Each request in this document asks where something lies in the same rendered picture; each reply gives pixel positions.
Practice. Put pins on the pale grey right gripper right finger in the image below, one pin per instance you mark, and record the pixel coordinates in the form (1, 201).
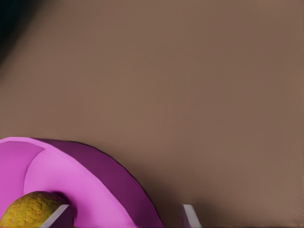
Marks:
(191, 216)

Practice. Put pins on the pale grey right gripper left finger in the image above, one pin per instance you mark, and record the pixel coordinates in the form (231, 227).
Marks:
(56, 216)

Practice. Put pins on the pink plate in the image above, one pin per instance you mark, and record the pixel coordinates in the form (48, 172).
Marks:
(90, 175)

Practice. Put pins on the orange fruit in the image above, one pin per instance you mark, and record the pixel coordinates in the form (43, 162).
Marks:
(31, 209)

